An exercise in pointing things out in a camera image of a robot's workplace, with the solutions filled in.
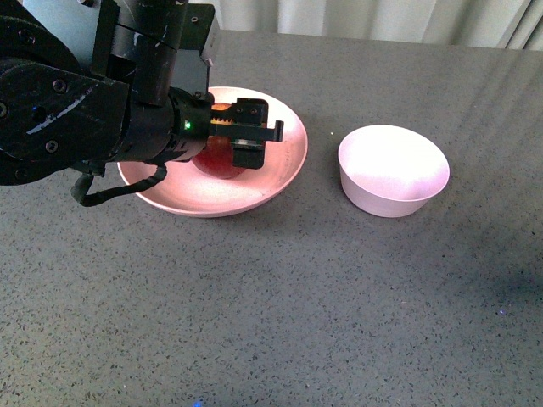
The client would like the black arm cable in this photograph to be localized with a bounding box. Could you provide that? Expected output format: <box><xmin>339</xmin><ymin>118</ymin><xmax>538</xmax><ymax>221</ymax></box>
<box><xmin>70</xmin><ymin>163</ymin><xmax>169</xmax><ymax>209</ymax></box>

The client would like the red apple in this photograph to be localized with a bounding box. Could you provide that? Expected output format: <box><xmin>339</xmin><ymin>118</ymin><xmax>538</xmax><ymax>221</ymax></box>
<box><xmin>193</xmin><ymin>102</ymin><xmax>249</xmax><ymax>181</ymax></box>

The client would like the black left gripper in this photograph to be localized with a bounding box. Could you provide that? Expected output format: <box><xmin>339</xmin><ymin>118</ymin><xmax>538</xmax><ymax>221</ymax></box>
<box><xmin>146</xmin><ymin>87</ymin><xmax>284</xmax><ymax>169</ymax></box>

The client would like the pink plate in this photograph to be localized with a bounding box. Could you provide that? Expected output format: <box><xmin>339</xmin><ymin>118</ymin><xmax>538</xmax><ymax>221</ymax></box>
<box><xmin>137</xmin><ymin>86</ymin><xmax>308</xmax><ymax>218</ymax></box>

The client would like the white curtain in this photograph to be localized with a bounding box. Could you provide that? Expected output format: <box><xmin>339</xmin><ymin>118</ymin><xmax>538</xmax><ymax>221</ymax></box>
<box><xmin>214</xmin><ymin>0</ymin><xmax>542</xmax><ymax>51</ymax></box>

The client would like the pink bowl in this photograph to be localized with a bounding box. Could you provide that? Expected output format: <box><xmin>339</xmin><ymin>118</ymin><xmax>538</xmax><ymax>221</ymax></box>
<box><xmin>338</xmin><ymin>125</ymin><xmax>451</xmax><ymax>218</ymax></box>

